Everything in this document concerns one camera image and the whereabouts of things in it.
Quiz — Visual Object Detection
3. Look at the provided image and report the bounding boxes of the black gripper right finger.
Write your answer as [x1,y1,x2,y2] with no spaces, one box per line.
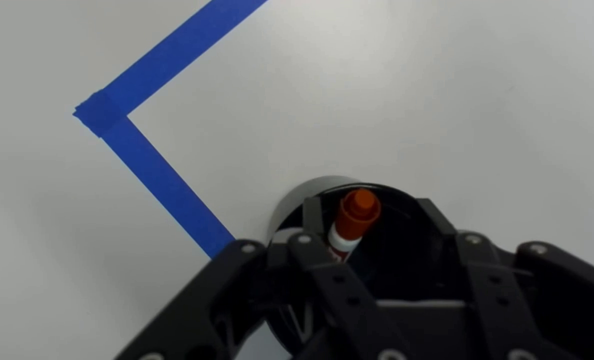
[408,198,594,360]

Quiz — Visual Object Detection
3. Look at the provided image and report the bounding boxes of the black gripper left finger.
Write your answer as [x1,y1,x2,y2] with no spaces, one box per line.
[117,195,411,360]

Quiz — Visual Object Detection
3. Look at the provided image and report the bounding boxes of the red marker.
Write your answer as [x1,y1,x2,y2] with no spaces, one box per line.
[329,187,382,261]

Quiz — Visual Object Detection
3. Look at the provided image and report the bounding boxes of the dark green mug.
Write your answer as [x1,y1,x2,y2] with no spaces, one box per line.
[267,173,484,360]

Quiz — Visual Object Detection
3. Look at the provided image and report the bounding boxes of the blue tape line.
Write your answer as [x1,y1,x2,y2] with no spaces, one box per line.
[72,0,269,260]

